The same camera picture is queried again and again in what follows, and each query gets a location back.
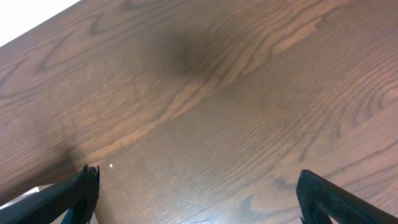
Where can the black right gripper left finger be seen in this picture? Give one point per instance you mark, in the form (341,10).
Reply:
(75,198)

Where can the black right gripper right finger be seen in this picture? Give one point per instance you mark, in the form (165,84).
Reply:
(322,202)

